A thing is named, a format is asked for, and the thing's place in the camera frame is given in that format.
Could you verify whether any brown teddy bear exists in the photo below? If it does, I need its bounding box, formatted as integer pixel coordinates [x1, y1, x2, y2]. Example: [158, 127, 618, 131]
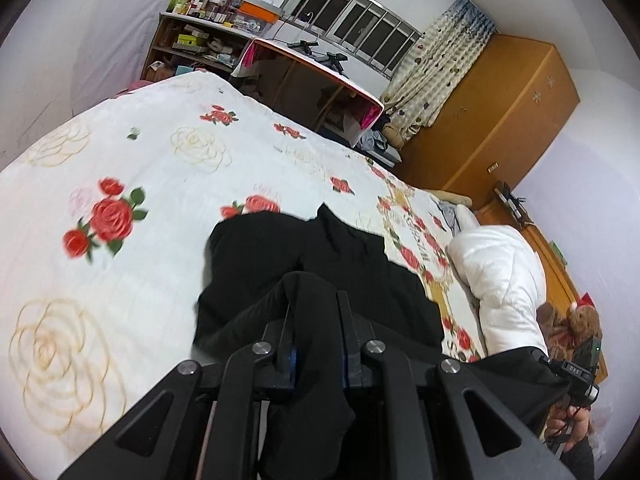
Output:
[537, 292, 608, 381]

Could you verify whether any wooden shelf unit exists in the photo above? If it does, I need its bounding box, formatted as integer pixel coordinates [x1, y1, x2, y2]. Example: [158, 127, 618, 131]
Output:
[140, 12, 256, 83]

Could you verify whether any person's right hand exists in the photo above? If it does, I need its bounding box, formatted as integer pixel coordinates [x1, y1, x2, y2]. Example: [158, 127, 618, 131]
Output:
[545, 400, 593, 453]

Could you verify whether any small black rack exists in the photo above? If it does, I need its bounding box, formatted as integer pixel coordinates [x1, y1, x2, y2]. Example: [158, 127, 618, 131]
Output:
[495, 185, 528, 221]

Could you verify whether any patterned curtain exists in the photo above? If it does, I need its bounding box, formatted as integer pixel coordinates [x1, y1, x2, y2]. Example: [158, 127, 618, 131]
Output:
[380, 0, 501, 141]

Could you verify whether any orange lid storage box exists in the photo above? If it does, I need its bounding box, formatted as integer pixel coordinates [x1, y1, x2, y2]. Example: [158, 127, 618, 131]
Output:
[231, 0, 283, 33]

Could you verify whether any white desk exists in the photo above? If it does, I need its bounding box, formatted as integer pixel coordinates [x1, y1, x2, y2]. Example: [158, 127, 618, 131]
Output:
[230, 37, 386, 148]

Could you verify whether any clothes pile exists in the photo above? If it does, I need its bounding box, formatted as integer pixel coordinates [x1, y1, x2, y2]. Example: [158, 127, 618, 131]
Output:
[360, 115, 406, 166]

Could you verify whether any barred window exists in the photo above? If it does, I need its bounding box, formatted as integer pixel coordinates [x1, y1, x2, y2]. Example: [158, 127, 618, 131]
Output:
[280, 0, 423, 78]

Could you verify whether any wooden wardrobe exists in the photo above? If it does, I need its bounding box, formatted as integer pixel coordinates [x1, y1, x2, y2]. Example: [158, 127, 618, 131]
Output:
[400, 34, 581, 211]

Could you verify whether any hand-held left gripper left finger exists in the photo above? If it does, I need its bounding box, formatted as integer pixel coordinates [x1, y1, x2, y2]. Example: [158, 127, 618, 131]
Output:
[57, 305, 301, 480]

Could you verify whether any white duvet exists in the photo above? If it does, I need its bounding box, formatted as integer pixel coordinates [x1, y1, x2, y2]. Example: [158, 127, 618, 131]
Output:
[447, 207, 551, 361]

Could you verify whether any black jacket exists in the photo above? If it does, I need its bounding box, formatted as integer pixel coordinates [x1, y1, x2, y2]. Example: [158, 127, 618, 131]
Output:
[192, 203, 571, 480]

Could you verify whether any floral bedsheet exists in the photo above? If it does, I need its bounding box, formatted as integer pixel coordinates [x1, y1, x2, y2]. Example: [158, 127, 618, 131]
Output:
[0, 71, 488, 466]

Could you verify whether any wooden headboard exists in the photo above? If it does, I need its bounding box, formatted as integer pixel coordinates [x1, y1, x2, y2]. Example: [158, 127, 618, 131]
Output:
[492, 185, 608, 381]

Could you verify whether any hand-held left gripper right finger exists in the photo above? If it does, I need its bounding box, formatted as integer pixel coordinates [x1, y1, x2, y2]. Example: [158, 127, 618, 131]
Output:
[337, 290, 576, 480]

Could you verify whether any person's right forearm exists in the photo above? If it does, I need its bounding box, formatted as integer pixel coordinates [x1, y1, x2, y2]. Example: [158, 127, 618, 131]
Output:
[559, 437, 597, 480]

